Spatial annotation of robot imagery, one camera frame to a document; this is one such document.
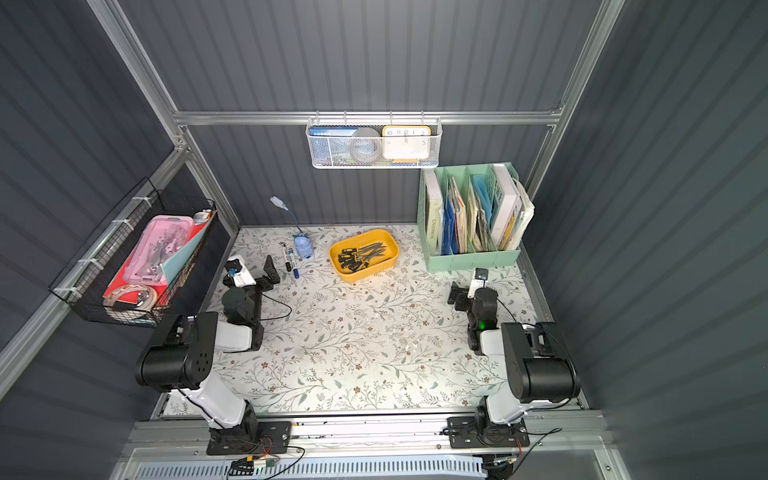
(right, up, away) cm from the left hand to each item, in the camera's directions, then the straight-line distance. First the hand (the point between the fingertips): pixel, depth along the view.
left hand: (251, 260), depth 87 cm
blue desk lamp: (+10, +5, +19) cm, 22 cm away
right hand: (+69, -8, +6) cm, 70 cm away
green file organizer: (+67, +14, +9) cm, 69 cm away
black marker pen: (+3, -2, +21) cm, 21 cm away
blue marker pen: (+7, -4, +19) cm, 21 cm away
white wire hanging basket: (+55, +31, +4) cm, 63 cm away
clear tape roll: (-17, -10, -25) cm, 32 cm away
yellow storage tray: (+31, +2, +24) cm, 39 cm away
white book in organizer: (+80, +17, +9) cm, 82 cm away
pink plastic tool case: (-17, +6, -13) cm, 22 cm away
